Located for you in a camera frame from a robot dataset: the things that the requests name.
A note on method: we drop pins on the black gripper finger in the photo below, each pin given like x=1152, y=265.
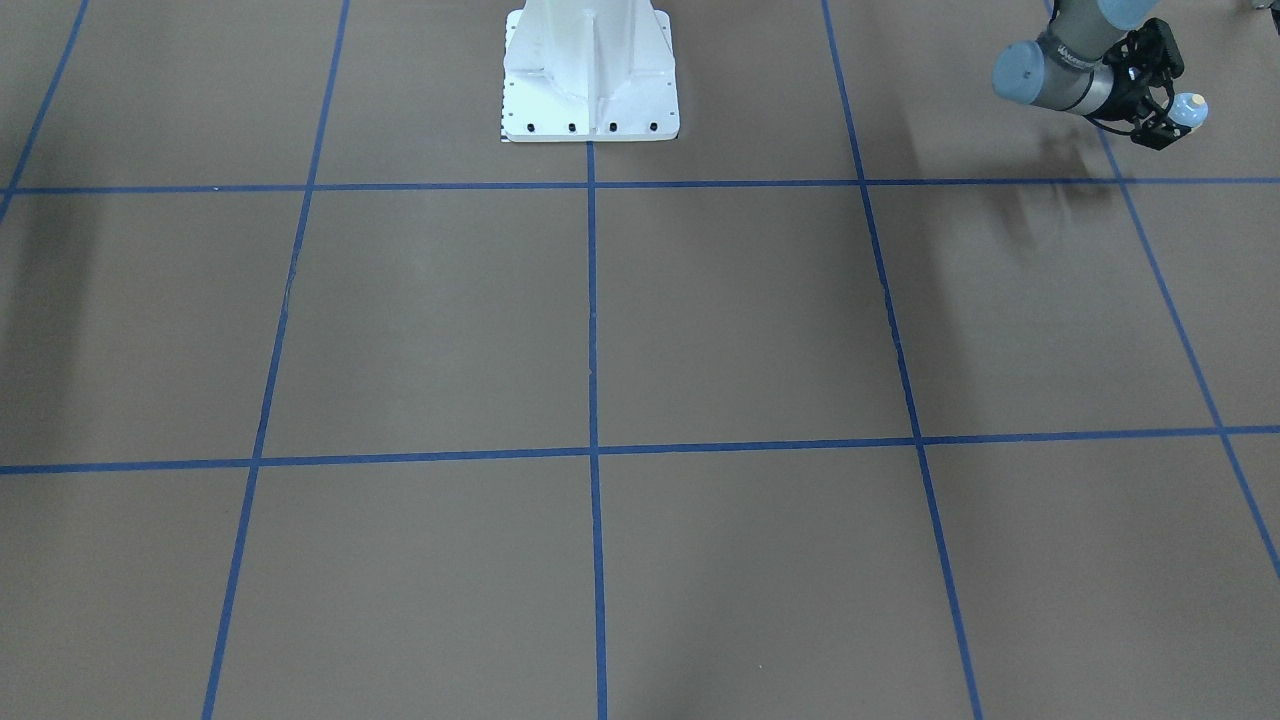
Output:
x=1157, y=132

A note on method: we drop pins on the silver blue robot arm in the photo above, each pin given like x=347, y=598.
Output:
x=1061, y=69

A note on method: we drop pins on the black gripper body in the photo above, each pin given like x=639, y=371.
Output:
x=1136, y=98

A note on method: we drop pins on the white camera stand pillar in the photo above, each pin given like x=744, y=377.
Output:
x=589, y=71

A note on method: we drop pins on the brown paper table mat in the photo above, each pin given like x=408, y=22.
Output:
x=871, y=396

